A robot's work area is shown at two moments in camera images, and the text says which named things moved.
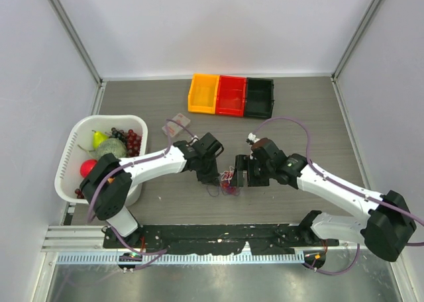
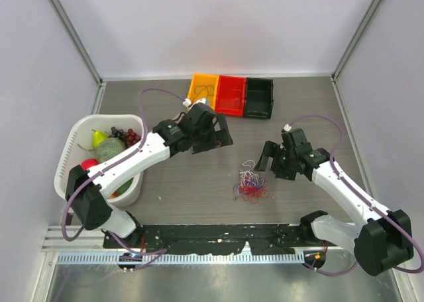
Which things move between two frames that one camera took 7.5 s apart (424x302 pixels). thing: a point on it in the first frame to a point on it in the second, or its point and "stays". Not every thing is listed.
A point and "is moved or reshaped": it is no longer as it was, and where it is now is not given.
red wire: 226,183 to 254,192
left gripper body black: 208,172 to 210,139
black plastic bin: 260,98 stays
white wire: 227,175 is moved or reshaped
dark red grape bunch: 132,140 stays
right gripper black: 242,162 to 273,150
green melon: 112,146 stays
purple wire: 211,195 to 248,186
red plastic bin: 231,95 stays
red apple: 86,166 stays
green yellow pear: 98,138 stays
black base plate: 214,239 stays
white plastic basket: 79,148 stays
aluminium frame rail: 76,238 stays
